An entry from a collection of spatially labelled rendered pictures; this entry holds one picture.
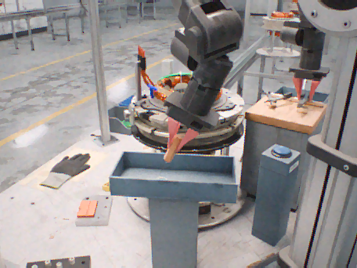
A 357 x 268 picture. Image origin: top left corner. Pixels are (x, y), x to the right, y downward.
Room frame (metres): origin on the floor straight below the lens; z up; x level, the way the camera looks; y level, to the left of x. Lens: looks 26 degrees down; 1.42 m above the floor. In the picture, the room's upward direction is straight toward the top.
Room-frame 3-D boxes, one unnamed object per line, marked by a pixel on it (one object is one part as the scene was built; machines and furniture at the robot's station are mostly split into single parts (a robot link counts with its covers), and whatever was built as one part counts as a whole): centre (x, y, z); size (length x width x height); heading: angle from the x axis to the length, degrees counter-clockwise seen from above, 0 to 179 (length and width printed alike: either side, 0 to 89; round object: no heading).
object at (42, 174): (1.04, 0.41, 0.78); 0.31 x 0.19 x 0.01; 158
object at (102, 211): (0.79, 0.25, 0.79); 0.12 x 0.09 x 0.02; 3
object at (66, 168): (1.03, 0.40, 0.79); 0.24 x 0.13 x 0.02; 158
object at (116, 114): (1.40, 0.26, 0.82); 0.16 x 0.14 x 0.07; 67
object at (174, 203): (0.58, 0.01, 0.92); 0.25 x 0.11 x 0.28; 84
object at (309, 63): (0.91, -0.37, 1.21); 0.10 x 0.07 x 0.07; 59
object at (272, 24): (3.01, -0.90, 0.94); 0.39 x 0.39 x 0.30
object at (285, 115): (0.91, -0.32, 1.05); 0.20 x 0.19 x 0.02; 147
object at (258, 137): (0.92, -0.32, 0.91); 0.19 x 0.19 x 0.26; 57
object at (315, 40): (0.91, -0.36, 1.27); 0.07 x 0.06 x 0.07; 31
